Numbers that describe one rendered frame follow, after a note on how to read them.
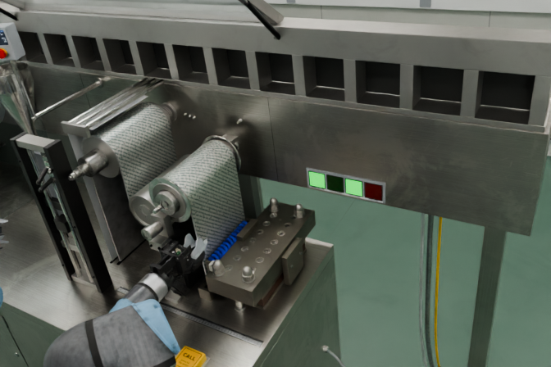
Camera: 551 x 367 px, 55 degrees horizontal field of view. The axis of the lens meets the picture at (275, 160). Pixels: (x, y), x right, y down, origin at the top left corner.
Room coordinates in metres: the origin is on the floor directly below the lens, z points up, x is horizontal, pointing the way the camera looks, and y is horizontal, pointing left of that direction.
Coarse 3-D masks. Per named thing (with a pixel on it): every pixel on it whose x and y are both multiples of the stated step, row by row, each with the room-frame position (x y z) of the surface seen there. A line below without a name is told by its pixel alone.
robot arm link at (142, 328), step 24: (120, 312) 0.73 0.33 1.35; (144, 312) 0.72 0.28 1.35; (96, 336) 0.68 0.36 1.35; (120, 336) 0.68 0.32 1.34; (144, 336) 0.68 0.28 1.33; (168, 336) 0.68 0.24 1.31; (96, 360) 0.64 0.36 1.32; (120, 360) 0.65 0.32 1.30; (144, 360) 0.65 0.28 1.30; (168, 360) 0.66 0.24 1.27
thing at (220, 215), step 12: (228, 192) 1.35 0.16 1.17; (216, 204) 1.30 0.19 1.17; (228, 204) 1.34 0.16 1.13; (240, 204) 1.39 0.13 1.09; (192, 216) 1.21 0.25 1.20; (204, 216) 1.24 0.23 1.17; (216, 216) 1.29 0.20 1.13; (228, 216) 1.33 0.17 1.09; (240, 216) 1.38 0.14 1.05; (204, 228) 1.24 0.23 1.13; (216, 228) 1.28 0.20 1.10; (228, 228) 1.32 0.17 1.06; (216, 240) 1.27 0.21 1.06; (204, 264) 1.21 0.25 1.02
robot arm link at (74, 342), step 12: (84, 324) 0.70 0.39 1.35; (60, 336) 0.70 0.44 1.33; (72, 336) 0.68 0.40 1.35; (84, 336) 0.68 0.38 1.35; (48, 348) 0.70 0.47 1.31; (60, 348) 0.67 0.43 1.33; (72, 348) 0.66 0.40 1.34; (84, 348) 0.66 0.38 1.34; (48, 360) 0.67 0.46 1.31; (60, 360) 0.65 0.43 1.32; (72, 360) 0.64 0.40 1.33; (84, 360) 0.64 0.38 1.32
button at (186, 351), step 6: (186, 348) 0.99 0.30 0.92; (192, 348) 0.98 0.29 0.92; (180, 354) 0.97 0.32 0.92; (186, 354) 0.97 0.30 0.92; (192, 354) 0.96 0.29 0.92; (198, 354) 0.96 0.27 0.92; (204, 354) 0.96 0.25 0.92; (180, 360) 0.95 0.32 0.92; (186, 360) 0.95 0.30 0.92; (192, 360) 0.94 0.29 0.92; (198, 360) 0.94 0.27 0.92; (204, 360) 0.95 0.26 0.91; (180, 366) 0.93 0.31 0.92; (186, 366) 0.93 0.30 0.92; (192, 366) 0.93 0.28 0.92; (198, 366) 0.93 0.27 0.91
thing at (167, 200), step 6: (162, 192) 1.22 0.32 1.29; (168, 192) 1.22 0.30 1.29; (156, 198) 1.23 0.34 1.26; (162, 198) 1.21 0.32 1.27; (168, 198) 1.20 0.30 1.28; (174, 198) 1.21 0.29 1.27; (156, 204) 1.23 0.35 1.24; (162, 204) 1.22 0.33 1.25; (168, 204) 1.21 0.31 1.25; (174, 204) 1.19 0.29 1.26; (162, 210) 1.22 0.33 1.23; (168, 210) 1.21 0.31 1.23; (174, 210) 1.20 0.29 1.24
